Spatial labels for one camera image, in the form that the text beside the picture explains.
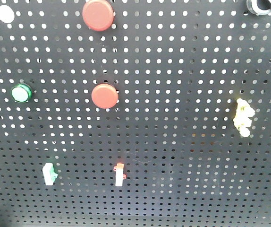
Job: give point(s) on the lower red push button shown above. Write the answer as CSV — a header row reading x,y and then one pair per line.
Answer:
x,y
104,96

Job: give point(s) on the red push button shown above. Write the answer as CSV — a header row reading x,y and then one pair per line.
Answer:
x,y
98,15
104,96

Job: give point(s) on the upper red push button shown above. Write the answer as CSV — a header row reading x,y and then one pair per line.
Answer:
x,y
98,15

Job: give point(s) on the green push button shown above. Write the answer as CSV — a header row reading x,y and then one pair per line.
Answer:
x,y
21,92

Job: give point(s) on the black perforated pegboard panel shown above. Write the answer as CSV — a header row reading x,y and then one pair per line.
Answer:
x,y
178,67

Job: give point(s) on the white red rocker switch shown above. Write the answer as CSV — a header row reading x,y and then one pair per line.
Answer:
x,y
120,176

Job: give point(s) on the white green rocker switch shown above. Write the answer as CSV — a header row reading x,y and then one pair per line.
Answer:
x,y
49,174

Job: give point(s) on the yellow toggle switch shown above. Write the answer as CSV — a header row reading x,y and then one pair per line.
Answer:
x,y
242,120

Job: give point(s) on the black rotary selector switch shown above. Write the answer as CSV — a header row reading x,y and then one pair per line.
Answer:
x,y
259,7

